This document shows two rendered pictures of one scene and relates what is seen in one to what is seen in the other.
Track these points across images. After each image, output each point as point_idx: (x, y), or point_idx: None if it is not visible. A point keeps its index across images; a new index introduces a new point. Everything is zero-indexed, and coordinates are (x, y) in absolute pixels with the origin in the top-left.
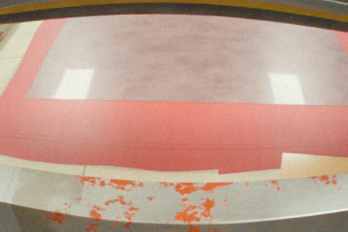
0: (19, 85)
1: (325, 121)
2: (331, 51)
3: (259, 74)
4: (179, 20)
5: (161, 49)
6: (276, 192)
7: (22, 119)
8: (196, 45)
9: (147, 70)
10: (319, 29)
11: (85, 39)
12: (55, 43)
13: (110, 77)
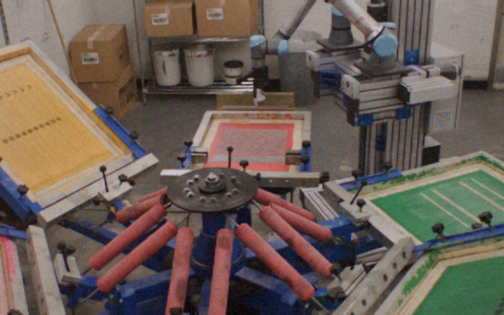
0: (290, 131)
1: (237, 127)
2: (224, 138)
3: (246, 133)
4: (258, 143)
5: (262, 136)
6: (252, 112)
7: (286, 127)
8: (255, 137)
9: (265, 133)
10: (222, 143)
11: (278, 139)
12: (285, 138)
13: (271, 132)
